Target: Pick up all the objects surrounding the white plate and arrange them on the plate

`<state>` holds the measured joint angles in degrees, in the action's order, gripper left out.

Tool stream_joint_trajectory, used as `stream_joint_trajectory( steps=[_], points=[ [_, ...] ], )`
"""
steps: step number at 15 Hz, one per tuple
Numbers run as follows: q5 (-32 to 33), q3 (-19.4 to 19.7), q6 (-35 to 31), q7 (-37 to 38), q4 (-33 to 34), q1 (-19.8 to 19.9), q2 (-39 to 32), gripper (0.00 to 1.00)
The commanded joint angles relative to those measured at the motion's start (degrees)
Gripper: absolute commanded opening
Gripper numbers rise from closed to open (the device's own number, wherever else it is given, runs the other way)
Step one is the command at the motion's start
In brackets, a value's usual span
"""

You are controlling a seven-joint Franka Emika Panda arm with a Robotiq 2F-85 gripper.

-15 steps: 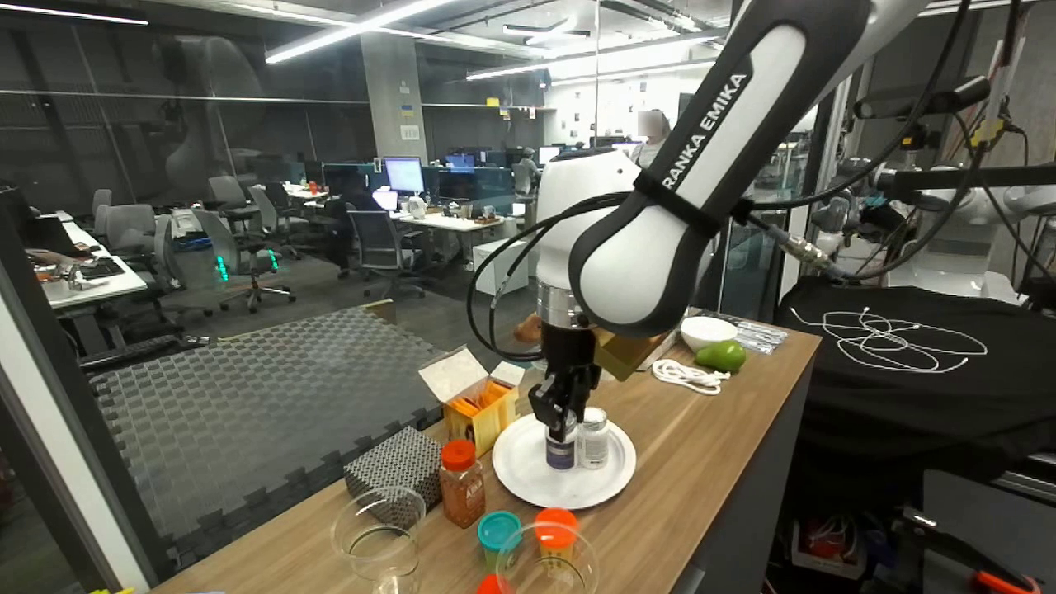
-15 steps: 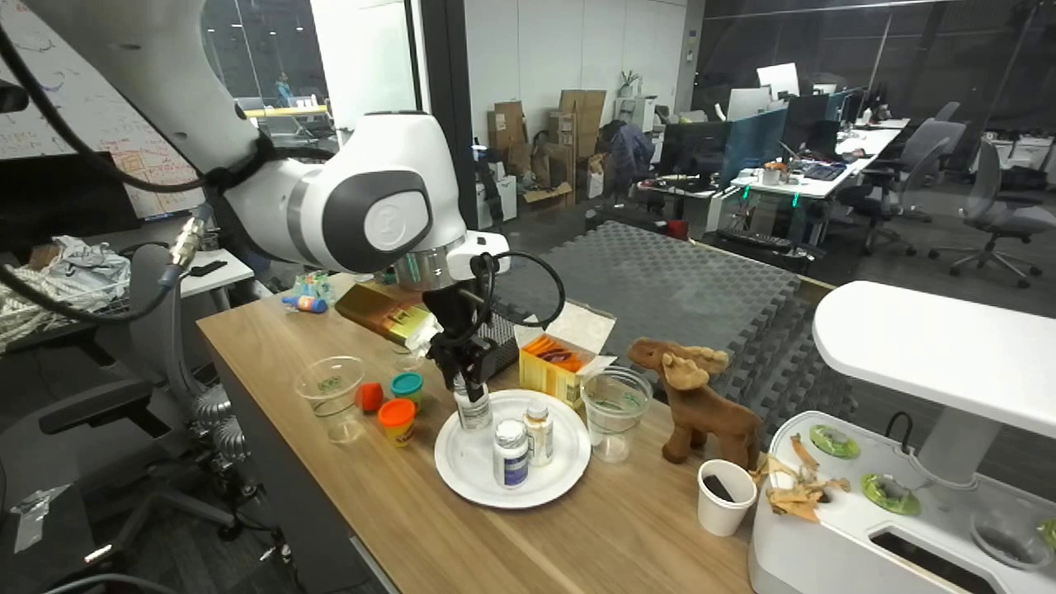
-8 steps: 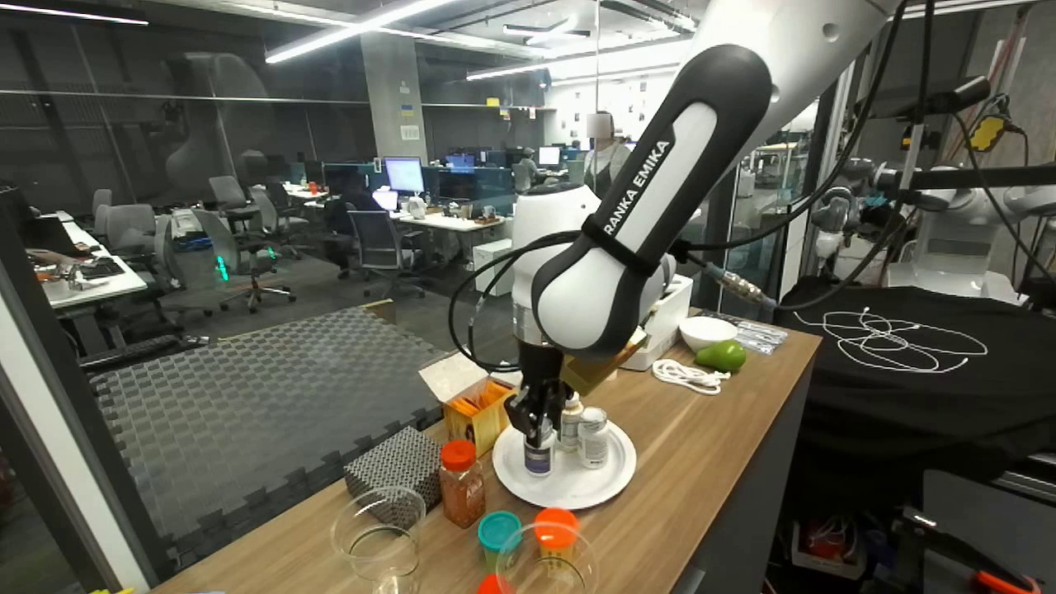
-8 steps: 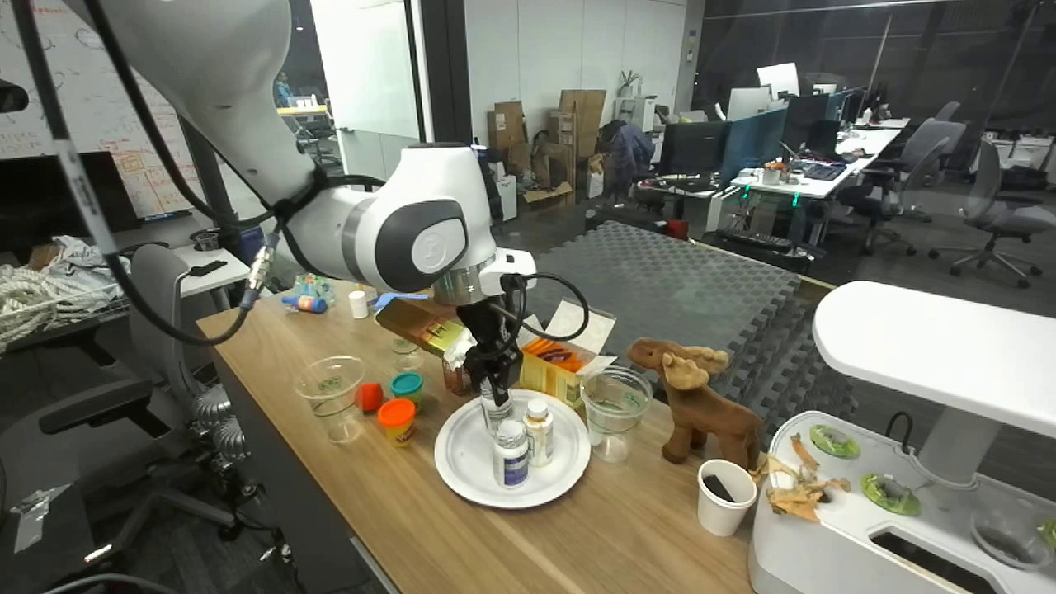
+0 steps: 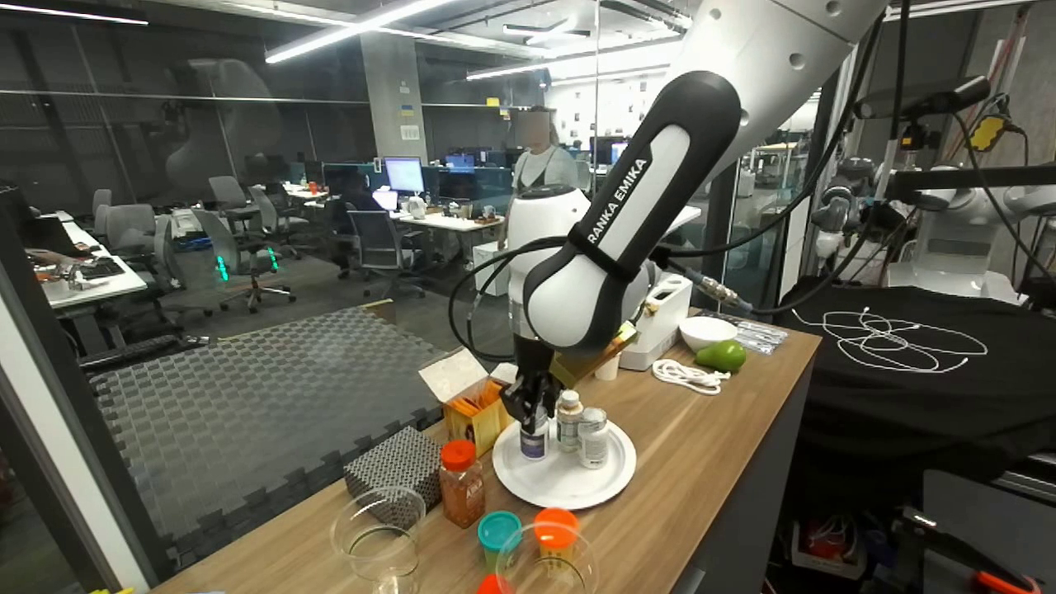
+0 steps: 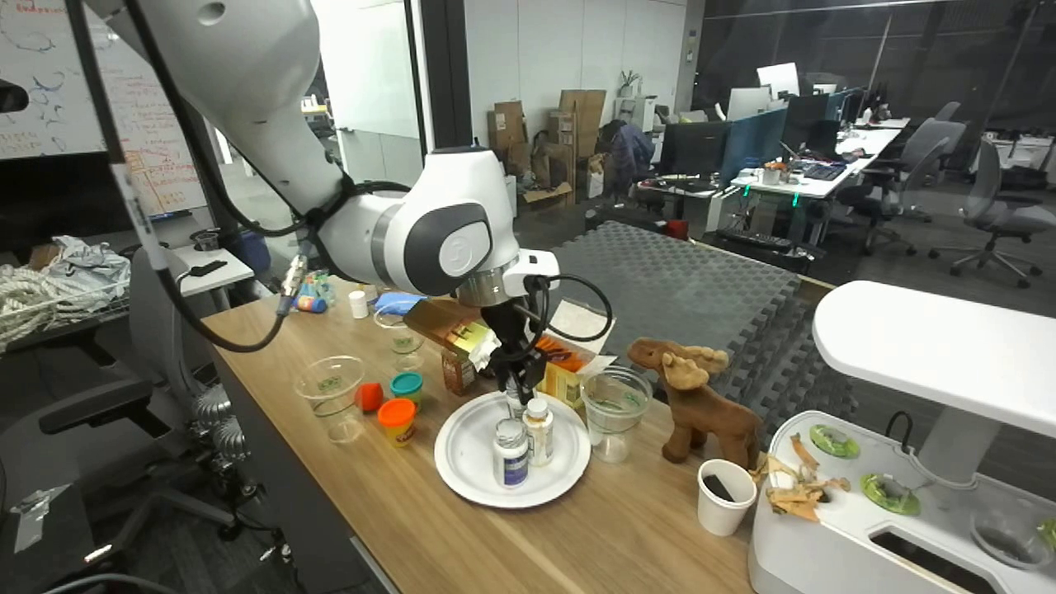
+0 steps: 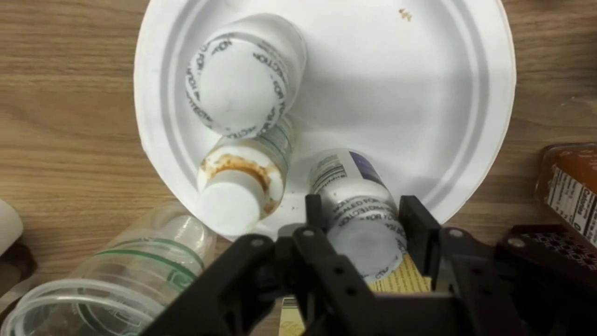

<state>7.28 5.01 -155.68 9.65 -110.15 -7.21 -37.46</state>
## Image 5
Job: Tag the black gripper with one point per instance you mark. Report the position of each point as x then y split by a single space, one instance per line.
531 375

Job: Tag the white pill bottle blue label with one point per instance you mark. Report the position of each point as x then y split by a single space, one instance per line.
531 447
596 437

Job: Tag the white pill bottle tan label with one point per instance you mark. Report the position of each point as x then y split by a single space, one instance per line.
570 422

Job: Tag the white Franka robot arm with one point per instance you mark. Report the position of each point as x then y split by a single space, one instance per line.
648 186

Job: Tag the white round plate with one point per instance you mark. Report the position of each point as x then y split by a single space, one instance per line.
573 483

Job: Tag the open orange cardboard box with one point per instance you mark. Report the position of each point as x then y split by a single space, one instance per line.
478 400

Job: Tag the small white paper cup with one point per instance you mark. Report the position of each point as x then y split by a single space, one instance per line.
608 370

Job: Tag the orange lid spice jar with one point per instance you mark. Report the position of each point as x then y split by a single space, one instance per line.
461 491

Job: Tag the orange lid play dough tub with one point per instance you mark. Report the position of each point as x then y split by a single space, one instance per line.
555 533

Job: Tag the teal lid play dough tub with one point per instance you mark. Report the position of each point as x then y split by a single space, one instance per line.
496 535

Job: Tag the red lid play dough tub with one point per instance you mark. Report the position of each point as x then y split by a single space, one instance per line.
494 585

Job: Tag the white hydroponic planter with lamp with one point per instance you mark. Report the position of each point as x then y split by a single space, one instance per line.
665 316

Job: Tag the white bowl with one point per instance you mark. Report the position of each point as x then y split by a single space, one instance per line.
705 332

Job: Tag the green avocado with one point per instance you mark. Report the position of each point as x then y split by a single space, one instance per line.
721 359

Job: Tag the white office desk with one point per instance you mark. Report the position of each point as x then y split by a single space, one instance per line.
446 218

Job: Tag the dark office chair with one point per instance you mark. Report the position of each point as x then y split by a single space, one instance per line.
381 241

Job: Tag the silver foil packets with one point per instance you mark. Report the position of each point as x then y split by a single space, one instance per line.
761 334

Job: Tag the grey foam floor mat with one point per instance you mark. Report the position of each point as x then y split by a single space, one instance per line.
266 406

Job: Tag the standing person light top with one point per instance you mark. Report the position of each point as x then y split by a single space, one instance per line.
538 149

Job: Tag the lit computer monitor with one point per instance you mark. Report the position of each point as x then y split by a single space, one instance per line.
405 172

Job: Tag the red box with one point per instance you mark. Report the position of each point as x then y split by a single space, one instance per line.
825 544

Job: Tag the office chair teal base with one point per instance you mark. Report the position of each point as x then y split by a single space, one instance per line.
249 260

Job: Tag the black table cloth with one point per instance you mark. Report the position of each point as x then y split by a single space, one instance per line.
936 431

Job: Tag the ceiling light strip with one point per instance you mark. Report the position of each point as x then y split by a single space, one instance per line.
352 27

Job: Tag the grey office chair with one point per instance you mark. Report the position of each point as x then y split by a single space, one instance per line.
133 237

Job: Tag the white machine housing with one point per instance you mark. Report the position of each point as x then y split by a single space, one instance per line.
968 241

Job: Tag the cluttered white desk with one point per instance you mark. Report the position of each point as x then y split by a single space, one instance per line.
84 276

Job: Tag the black mounting bar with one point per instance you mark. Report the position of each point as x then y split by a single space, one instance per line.
991 172

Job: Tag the yellow clamp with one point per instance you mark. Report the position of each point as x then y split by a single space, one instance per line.
989 131

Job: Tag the black window post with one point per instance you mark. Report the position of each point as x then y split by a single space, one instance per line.
729 241

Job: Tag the black mounted camera device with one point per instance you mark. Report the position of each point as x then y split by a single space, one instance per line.
936 102

